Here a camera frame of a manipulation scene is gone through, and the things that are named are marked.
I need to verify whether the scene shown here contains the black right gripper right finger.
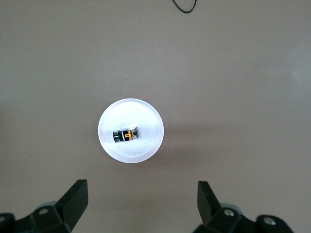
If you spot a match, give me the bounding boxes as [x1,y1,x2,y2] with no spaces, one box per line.
[194,181,296,233]

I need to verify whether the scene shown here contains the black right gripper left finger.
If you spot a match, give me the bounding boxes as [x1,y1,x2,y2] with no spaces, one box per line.
[0,179,88,233]

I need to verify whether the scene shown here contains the orange and black switch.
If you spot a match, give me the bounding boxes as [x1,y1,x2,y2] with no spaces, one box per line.
[112,126,141,144]

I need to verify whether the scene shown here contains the pink round plate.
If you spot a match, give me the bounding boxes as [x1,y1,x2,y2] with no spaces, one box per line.
[98,98,165,165]

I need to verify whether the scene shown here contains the thin black looped cable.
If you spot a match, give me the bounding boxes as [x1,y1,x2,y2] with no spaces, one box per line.
[172,0,198,14]

